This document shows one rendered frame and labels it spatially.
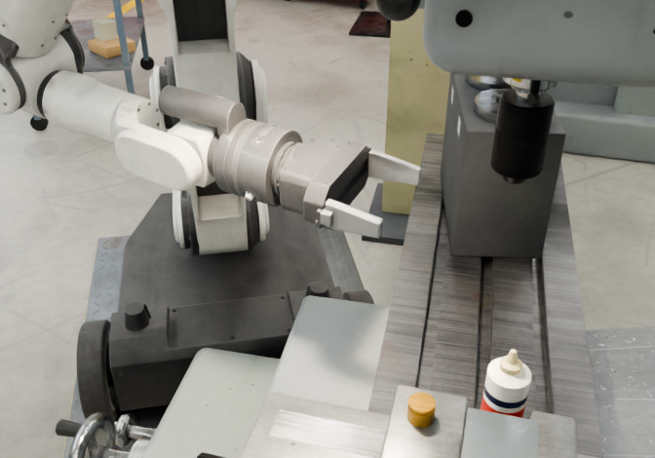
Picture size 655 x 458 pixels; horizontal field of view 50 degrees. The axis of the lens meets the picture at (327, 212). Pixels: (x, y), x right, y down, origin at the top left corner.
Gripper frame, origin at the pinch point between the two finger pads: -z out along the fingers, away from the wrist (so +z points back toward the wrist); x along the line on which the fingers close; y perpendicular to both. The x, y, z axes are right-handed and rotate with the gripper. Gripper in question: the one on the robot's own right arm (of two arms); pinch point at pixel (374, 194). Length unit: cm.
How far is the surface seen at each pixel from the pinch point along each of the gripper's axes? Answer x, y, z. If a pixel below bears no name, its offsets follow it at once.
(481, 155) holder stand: 17.1, 2.8, -6.8
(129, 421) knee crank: -5, 58, 42
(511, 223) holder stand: 18.4, 12.6, -11.6
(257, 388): -2.5, 37.7, 16.0
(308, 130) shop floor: 207, 130, 122
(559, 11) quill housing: -8.5, -25.5, -16.3
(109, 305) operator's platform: 29, 77, 81
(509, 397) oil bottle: -12.3, 9.0, -19.1
